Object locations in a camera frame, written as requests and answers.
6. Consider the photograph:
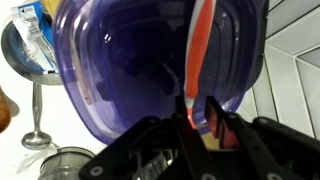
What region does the orange and white spoon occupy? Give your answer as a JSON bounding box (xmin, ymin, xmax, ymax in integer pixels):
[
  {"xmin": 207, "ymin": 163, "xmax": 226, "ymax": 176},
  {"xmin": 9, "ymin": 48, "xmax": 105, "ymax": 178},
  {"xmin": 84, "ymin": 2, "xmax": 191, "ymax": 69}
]
[{"xmin": 184, "ymin": 0, "xmax": 216, "ymax": 129}]

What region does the steel round bowl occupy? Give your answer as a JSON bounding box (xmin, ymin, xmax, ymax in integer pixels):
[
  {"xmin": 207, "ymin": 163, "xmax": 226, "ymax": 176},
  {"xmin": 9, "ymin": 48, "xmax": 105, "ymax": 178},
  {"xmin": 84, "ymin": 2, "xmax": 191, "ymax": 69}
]
[{"xmin": 0, "ymin": 19, "xmax": 64, "ymax": 86}]

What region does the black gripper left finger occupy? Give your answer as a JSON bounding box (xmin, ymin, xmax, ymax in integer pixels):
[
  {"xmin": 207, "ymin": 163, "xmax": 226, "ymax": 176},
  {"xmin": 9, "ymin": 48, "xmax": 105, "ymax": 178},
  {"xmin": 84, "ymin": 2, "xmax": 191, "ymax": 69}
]
[{"xmin": 78, "ymin": 96, "xmax": 220, "ymax": 180}]

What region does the blue plastic lid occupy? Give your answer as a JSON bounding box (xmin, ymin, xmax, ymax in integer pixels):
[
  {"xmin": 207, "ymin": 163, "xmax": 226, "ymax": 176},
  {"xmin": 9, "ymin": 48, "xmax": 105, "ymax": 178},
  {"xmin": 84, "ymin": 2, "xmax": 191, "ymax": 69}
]
[{"xmin": 53, "ymin": 0, "xmax": 269, "ymax": 144}]

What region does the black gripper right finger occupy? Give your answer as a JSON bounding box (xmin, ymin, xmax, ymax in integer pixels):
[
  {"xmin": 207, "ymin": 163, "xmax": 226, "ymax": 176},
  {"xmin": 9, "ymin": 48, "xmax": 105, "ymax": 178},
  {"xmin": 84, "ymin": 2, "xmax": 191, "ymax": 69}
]
[{"xmin": 205, "ymin": 96, "xmax": 320, "ymax": 180}]

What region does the blue white packet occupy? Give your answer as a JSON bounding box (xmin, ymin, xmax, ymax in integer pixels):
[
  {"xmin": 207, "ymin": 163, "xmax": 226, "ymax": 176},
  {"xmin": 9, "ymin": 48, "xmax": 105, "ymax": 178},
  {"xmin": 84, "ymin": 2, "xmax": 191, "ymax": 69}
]
[{"xmin": 11, "ymin": 0, "xmax": 58, "ymax": 74}]

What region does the steel spoon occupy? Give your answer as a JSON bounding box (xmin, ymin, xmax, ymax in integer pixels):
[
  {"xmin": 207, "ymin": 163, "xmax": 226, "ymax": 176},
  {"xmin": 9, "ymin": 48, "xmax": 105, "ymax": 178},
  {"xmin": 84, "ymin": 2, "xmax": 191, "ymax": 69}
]
[{"xmin": 21, "ymin": 83, "xmax": 52, "ymax": 150}]

